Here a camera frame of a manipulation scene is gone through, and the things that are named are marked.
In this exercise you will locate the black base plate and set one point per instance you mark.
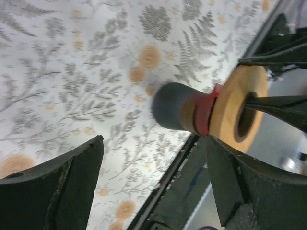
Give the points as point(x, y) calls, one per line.
point(183, 198)

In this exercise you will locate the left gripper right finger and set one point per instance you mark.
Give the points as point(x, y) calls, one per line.
point(253, 195)

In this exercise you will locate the floral tablecloth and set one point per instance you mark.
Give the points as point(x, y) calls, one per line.
point(74, 69)

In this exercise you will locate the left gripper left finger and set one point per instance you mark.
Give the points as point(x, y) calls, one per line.
point(54, 195)

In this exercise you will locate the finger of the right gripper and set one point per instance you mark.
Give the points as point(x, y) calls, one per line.
point(290, 109)
point(287, 53)

